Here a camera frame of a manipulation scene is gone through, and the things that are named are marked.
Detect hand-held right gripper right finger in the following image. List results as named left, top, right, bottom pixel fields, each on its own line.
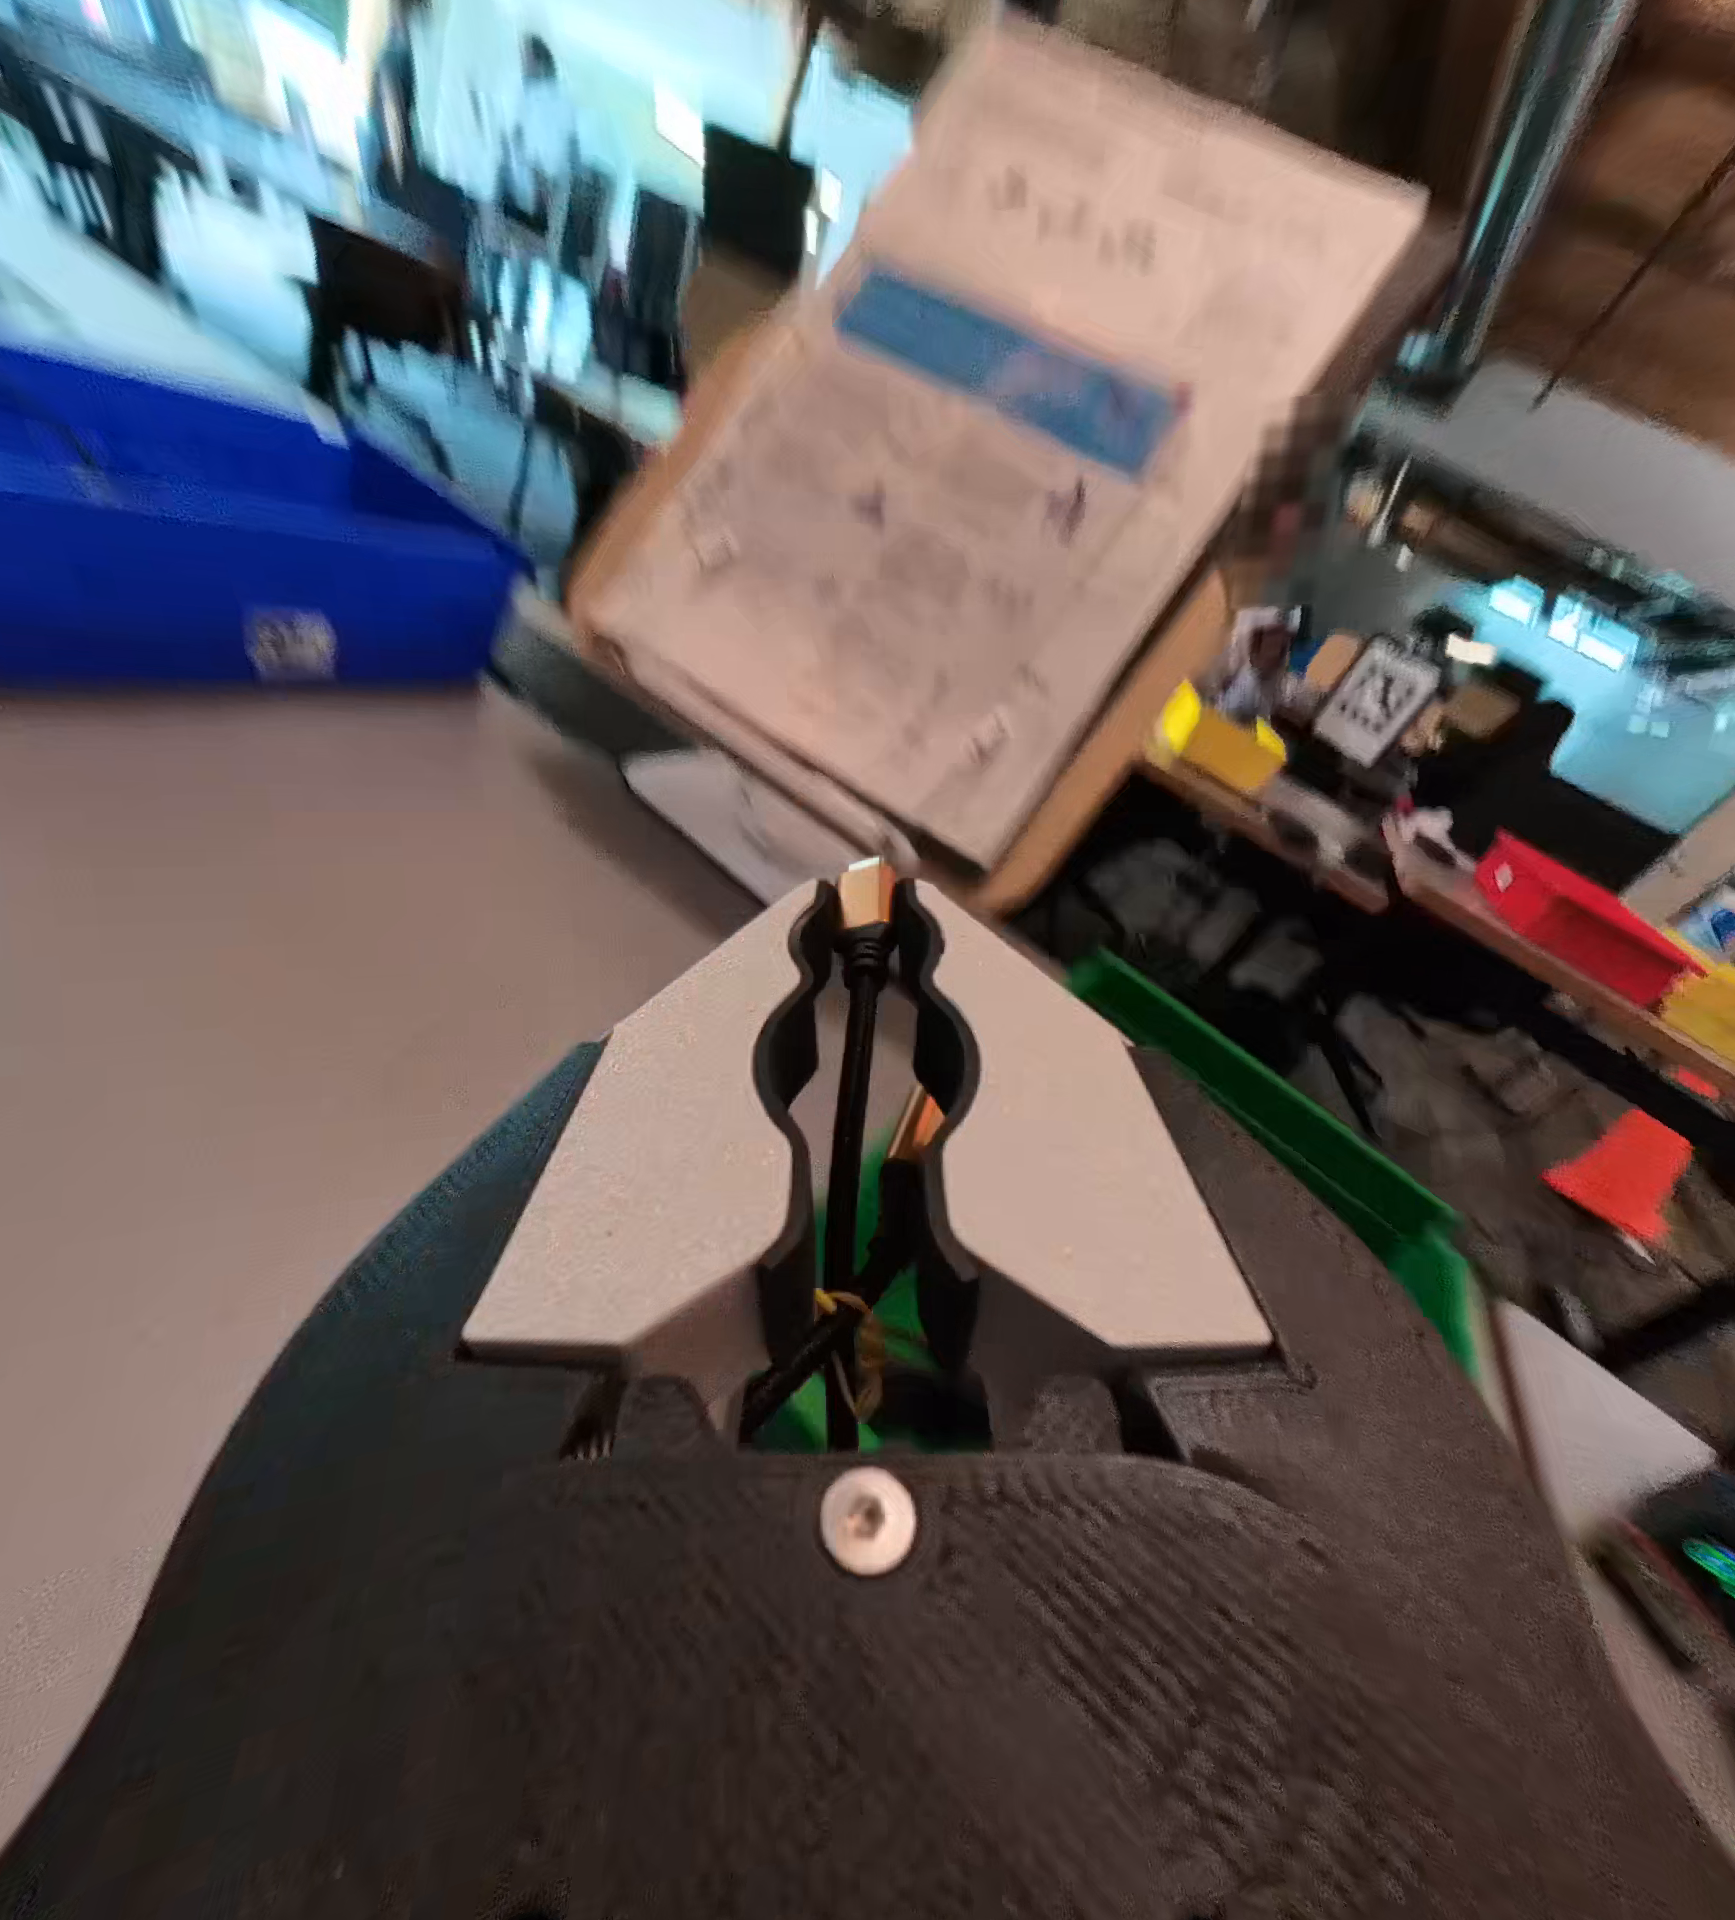
left=890, top=878, right=1278, bottom=1405

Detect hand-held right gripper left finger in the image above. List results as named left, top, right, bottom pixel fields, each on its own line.
left=461, top=876, right=830, bottom=1446

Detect green plastic bin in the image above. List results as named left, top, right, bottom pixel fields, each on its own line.
left=770, top=944, right=1482, bottom=1454

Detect black cable orange plugs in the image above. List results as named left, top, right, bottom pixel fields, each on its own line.
left=740, top=858, right=960, bottom=1454

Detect blue plastic bin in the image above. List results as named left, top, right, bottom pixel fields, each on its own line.
left=0, top=301, right=533, bottom=693

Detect black desk panel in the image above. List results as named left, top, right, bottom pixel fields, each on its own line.
left=493, top=592, right=697, bottom=761

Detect yellow twist tie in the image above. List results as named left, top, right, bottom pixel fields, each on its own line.
left=812, top=1287, right=888, bottom=1420

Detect instruction sheet on wooden stand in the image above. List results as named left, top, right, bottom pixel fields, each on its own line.
left=569, top=22, right=1454, bottom=918

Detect wooden table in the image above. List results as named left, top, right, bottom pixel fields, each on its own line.
left=1140, top=751, right=1735, bottom=1165

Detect orange traffic cone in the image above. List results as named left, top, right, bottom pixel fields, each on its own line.
left=1542, top=1107, right=1698, bottom=1244

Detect red plastic bin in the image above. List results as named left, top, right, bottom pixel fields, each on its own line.
left=1474, top=832, right=1702, bottom=1009

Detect fiducial marker board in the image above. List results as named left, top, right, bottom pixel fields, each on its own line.
left=1310, top=631, right=1446, bottom=768

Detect document stand with instruction sheet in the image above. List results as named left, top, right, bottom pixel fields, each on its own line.
left=591, top=22, right=1432, bottom=872

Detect black device green lights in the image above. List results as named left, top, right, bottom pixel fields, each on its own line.
left=1588, top=1470, right=1735, bottom=1668

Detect black metal post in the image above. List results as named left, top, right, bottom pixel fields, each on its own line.
left=1408, top=0, right=1634, bottom=401

